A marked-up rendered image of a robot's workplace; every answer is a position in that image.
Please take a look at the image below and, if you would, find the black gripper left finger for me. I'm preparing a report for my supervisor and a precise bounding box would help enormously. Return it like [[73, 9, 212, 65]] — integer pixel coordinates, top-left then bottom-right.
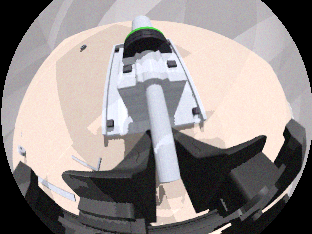
[[61, 129, 157, 224]]

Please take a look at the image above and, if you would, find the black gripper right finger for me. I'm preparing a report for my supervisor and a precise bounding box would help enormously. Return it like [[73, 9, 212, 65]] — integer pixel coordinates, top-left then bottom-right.
[[172, 128, 267, 214]]

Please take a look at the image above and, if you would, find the white housing block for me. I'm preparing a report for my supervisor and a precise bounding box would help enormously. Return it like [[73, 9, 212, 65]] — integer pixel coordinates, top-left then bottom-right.
[[101, 38, 207, 137]]

